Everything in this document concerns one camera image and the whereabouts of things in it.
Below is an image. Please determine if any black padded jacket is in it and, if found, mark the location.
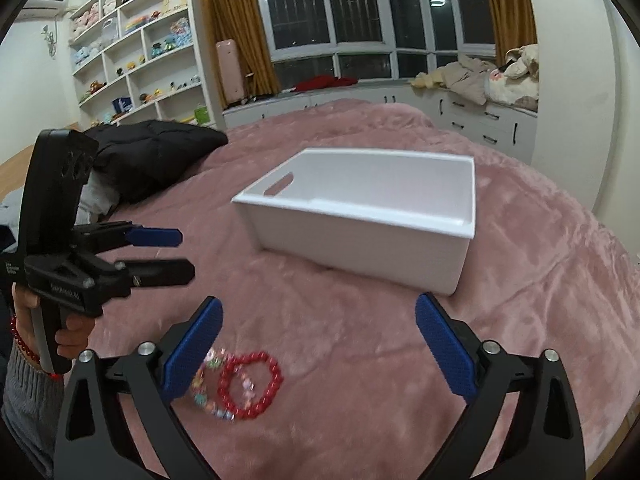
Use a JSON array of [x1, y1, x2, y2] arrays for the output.
[[85, 119, 228, 205]]

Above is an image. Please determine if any white air conditioner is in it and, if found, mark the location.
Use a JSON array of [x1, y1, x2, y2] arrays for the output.
[[16, 0, 68, 22]]

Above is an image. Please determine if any gold curtain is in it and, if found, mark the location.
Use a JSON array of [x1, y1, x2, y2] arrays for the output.
[[202, 0, 281, 108], [488, 0, 537, 65]]

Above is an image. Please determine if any left gold curtain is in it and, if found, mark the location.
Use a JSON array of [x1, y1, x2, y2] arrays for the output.
[[202, 0, 281, 108]]

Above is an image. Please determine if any red cloth on sill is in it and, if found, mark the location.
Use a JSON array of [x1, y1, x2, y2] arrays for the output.
[[293, 74, 359, 92]]

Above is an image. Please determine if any pink fuzzy blanket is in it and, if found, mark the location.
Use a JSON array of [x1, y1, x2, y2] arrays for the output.
[[90, 100, 639, 479]]

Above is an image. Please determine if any large bay window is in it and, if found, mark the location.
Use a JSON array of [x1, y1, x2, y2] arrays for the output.
[[258, 0, 496, 91]]

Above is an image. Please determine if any person's left hand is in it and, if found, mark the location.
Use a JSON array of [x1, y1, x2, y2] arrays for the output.
[[10, 282, 97, 361]]

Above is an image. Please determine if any grey sweater left forearm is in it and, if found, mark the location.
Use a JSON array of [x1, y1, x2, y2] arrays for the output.
[[1, 344, 64, 479]]

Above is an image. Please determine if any white drawer cabinet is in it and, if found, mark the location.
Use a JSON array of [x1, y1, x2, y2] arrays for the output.
[[221, 82, 539, 166]]

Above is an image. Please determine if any pile of beige clothes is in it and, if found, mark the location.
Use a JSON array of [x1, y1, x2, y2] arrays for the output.
[[409, 44, 539, 112]]

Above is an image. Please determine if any grey quilt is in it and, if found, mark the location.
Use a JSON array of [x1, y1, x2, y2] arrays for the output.
[[1, 171, 119, 238]]

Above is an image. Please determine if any white display shelf unit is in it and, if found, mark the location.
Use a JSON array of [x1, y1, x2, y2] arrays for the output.
[[68, 0, 224, 129]]

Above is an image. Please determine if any white plastic storage bin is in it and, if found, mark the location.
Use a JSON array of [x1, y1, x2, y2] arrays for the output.
[[232, 148, 476, 296]]

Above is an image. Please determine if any pink suitcase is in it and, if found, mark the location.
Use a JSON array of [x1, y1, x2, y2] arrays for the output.
[[216, 39, 245, 104]]

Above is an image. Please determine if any red bead wrist bracelet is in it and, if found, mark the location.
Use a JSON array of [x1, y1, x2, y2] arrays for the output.
[[8, 314, 64, 382]]

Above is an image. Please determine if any colourful charm bracelet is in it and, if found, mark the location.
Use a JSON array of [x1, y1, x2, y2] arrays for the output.
[[188, 346, 256, 422]]

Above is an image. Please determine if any right gold curtain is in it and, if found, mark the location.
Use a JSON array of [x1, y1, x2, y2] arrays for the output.
[[488, 0, 537, 65]]

